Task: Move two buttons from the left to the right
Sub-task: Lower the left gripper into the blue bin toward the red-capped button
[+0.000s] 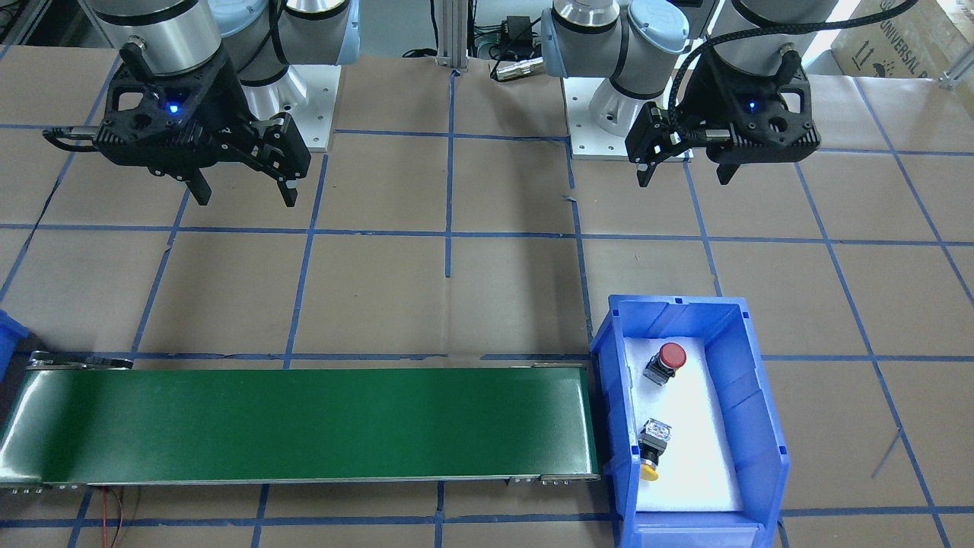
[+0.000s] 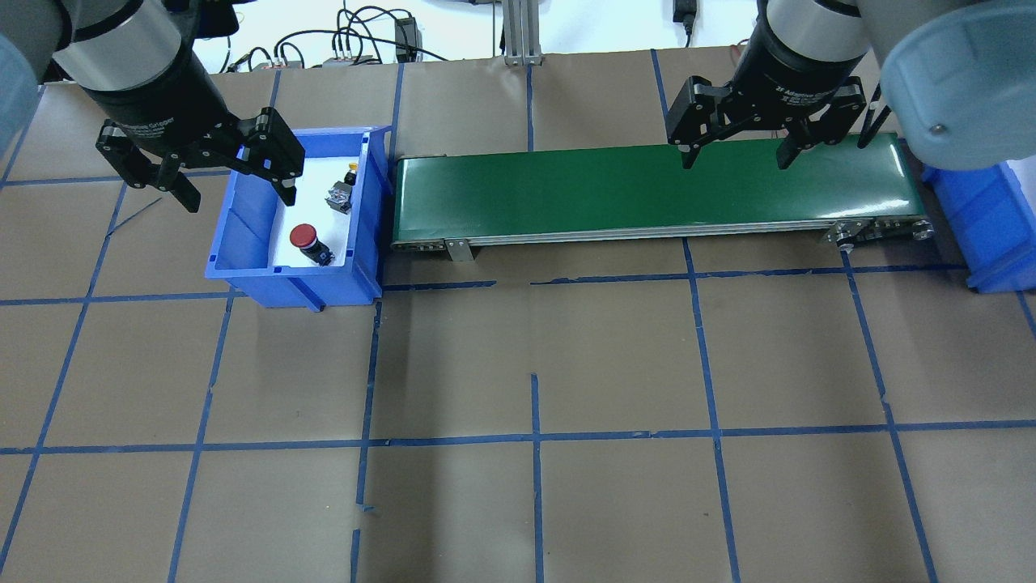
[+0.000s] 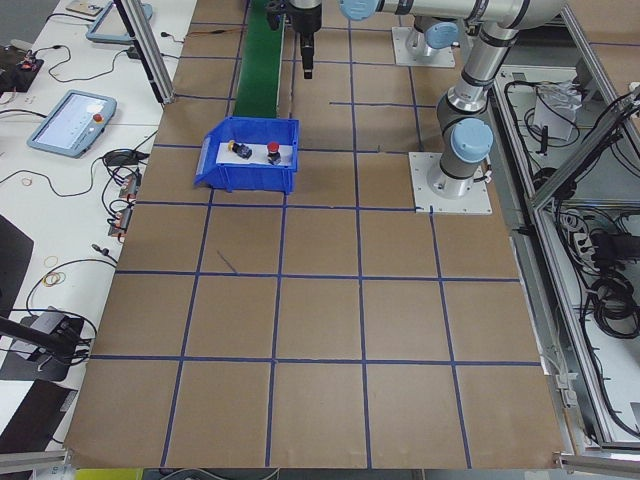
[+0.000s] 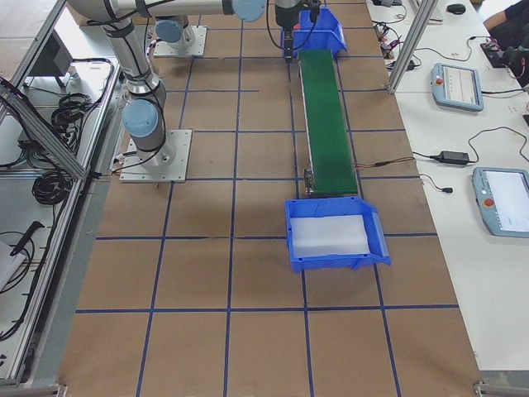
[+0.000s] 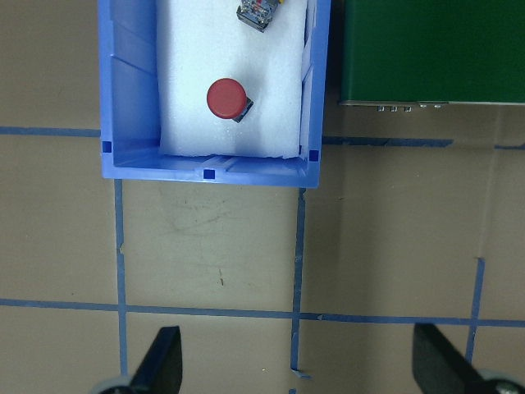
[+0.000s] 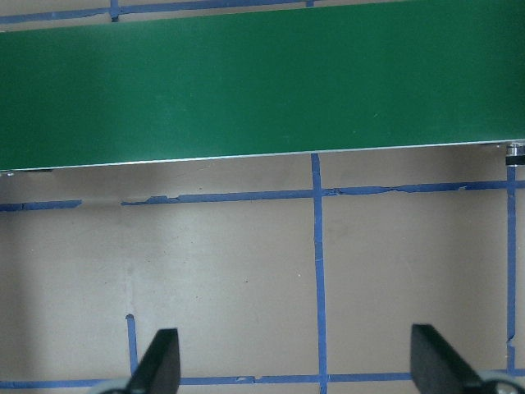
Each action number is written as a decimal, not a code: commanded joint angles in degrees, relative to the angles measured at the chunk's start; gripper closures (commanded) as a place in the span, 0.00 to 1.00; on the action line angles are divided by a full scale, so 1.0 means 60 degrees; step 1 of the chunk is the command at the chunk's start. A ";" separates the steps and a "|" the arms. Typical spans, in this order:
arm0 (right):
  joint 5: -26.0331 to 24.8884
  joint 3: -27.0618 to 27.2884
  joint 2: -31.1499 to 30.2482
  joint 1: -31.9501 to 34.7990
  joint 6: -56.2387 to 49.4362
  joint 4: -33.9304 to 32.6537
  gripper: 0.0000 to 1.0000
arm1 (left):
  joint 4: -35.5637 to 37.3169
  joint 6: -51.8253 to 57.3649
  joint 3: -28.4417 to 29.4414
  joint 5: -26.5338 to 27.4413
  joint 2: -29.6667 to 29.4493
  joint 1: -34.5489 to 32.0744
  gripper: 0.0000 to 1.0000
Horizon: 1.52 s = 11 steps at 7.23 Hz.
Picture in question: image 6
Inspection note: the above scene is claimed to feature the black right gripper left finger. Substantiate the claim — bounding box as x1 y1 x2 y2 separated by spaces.
126 328 180 394

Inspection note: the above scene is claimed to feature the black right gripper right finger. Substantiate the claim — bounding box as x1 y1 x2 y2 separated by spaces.
410 324 483 394

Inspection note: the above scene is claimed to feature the green conveyor belt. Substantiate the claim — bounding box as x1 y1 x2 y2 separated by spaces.
1 1 524 171

